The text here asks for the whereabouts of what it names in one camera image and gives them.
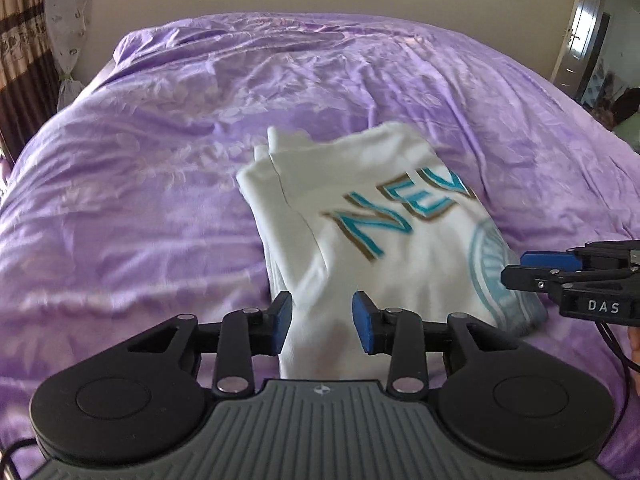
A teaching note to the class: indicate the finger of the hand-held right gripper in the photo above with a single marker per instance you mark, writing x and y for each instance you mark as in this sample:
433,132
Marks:
525,277
547,259

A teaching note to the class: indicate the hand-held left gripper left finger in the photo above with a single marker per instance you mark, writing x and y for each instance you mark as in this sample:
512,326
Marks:
284,322

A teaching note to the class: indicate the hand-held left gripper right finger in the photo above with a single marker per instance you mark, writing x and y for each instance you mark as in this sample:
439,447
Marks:
362,325

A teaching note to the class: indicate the white printed shirt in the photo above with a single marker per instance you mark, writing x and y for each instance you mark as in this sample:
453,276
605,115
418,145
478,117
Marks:
380,240

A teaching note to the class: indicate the purple bed cover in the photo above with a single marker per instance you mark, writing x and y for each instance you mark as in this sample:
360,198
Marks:
150,185

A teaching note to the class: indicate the brown patterned curtain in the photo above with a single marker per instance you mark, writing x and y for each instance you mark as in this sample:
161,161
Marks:
22,60

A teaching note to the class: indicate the white sheer patterned curtain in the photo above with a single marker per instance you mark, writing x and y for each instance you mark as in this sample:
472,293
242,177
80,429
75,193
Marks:
67,20

